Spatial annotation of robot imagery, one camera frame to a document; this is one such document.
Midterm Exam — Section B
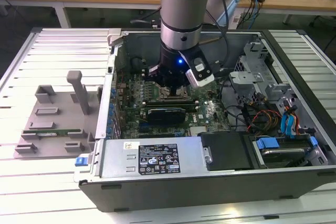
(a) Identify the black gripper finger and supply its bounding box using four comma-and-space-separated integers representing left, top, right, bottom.
148, 63, 176, 96

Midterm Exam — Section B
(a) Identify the metal socket cover frame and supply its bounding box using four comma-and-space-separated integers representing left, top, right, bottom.
156, 84, 189, 100

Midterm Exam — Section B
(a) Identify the CPU socket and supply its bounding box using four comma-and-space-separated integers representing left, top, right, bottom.
155, 83, 189, 101

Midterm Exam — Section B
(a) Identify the black internal speaker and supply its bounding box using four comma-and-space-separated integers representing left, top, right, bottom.
130, 56, 148, 73

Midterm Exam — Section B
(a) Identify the black RAM slot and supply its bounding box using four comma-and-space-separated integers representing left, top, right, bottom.
142, 99, 197, 104
143, 104, 199, 110
143, 101, 198, 106

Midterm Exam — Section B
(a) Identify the black graphics card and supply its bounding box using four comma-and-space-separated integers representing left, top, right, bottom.
145, 106, 186, 124

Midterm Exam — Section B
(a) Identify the green motherboard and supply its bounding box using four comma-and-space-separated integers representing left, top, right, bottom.
114, 69, 237, 140

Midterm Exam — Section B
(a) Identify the metal disk bay cage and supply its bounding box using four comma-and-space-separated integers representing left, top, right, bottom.
227, 40, 299, 104

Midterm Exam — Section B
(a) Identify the silver power supply unit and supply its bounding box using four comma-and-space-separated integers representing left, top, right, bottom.
90, 136, 211, 179

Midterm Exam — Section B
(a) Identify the grey parts rack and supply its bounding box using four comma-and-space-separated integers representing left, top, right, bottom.
14, 70, 103, 159

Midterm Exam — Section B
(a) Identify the black plastic shroud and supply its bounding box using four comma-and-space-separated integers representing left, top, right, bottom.
197, 131, 254, 172

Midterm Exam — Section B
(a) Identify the green RAM stick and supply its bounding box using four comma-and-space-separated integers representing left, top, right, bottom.
23, 128, 82, 138

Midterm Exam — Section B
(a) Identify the hard disk in blue carrier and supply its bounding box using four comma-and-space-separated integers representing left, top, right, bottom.
256, 136, 320, 168

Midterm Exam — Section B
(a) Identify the black open PC case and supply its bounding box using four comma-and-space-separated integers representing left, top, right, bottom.
73, 28, 336, 213

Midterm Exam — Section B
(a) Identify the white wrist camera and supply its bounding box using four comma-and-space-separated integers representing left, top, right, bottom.
183, 50, 215, 88

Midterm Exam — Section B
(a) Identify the yellow red wire bundle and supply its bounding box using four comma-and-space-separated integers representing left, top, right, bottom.
245, 102, 283, 132

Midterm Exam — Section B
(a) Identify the blue flat wire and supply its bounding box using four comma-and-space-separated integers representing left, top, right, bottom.
286, 105, 299, 141
280, 111, 289, 137

